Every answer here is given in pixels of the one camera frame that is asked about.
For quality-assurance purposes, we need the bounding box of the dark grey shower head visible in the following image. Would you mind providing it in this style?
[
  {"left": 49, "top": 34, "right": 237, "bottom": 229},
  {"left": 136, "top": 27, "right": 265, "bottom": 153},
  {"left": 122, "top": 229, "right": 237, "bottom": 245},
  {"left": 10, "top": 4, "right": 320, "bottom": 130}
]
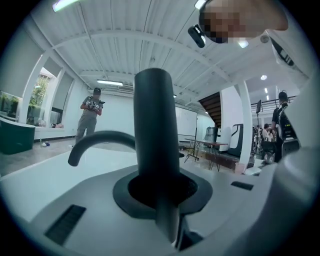
[{"left": 133, "top": 67, "right": 181, "bottom": 245}]

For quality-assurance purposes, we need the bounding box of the person's head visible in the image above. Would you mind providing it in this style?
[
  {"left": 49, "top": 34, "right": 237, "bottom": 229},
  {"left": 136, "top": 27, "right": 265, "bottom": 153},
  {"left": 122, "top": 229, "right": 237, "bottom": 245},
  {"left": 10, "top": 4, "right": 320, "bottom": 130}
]
[{"left": 198, "top": 0, "right": 290, "bottom": 45}]

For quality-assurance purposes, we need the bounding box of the dark green bathtub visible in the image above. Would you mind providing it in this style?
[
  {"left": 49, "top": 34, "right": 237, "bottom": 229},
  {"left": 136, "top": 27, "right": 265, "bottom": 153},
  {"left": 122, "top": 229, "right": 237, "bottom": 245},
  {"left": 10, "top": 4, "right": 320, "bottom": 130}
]
[{"left": 0, "top": 116, "right": 36, "bottom": 156}]

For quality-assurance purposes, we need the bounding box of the white whiteboard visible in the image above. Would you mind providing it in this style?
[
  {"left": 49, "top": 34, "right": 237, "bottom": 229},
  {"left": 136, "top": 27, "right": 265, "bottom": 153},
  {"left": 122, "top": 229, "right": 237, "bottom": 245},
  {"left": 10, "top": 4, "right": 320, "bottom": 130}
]
[{"left": 174, "top": 105, "right": 199, "bottom": 138}]

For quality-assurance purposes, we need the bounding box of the red top metal leg table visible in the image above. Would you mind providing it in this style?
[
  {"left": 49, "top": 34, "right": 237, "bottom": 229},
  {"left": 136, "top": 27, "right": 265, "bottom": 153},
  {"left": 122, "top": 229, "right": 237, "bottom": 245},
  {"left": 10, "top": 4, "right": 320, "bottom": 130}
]
[{"left": 184, "top": 138, "right": 229, "bottom": 172}]

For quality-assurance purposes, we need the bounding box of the brown staircase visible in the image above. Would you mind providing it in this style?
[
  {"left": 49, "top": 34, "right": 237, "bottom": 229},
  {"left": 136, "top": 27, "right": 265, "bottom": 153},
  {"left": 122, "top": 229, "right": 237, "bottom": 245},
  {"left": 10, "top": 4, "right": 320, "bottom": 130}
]
[{"left": 198, "top": 91, "right": 223, "bottom": 127}]

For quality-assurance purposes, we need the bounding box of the long ceiling tube light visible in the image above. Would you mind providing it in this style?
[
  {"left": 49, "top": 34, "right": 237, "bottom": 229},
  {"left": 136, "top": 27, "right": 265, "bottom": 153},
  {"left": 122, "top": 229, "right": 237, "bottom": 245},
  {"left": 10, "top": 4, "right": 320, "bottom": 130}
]
[
  {"left": 51, "top": 0, "right": 80, "bottom": 13},
  {"left": 96, "top": 79, "right": 124, "bottom": 87}
]

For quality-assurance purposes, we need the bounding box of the white column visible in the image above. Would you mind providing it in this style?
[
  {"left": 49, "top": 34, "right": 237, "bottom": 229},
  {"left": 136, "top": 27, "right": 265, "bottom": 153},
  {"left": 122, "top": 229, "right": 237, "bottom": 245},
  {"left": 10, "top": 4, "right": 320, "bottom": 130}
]
[{"left": 234, "top": 79, "right": 254, "bottom": 174}]

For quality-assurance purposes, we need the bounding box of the black panel on stand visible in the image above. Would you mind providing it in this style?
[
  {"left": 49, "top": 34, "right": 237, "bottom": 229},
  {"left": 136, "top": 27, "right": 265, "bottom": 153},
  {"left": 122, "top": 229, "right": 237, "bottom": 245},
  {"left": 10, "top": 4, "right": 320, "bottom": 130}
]
[{"left": 254, "top": 99, "right": 263, "bottom": 151}]

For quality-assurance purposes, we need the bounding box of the grey roller blind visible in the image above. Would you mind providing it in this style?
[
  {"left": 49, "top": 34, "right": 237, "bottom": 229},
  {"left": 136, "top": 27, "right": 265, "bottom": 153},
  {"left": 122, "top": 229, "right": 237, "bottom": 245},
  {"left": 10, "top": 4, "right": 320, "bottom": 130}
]
[
  {"left": 51, "top": 71, "right": 75, "bottom": 111},
  {"left": 0, "top": 26, "right": 45, "bottom": 99}
]

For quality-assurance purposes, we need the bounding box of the black balcony railing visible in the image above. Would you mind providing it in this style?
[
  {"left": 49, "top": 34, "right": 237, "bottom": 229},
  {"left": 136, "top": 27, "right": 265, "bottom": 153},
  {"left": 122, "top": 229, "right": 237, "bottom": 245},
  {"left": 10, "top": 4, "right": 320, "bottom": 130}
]
[{"left": 250, "top": 95, "right": 299, "bottom": 112}]

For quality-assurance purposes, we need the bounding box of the black head camera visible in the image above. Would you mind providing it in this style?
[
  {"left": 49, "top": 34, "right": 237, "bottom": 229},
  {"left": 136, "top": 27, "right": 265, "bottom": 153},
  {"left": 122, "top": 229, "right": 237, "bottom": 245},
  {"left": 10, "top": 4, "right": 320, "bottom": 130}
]
[{"left": 187, "top": 24, "right": 207, "bottom": 49}]

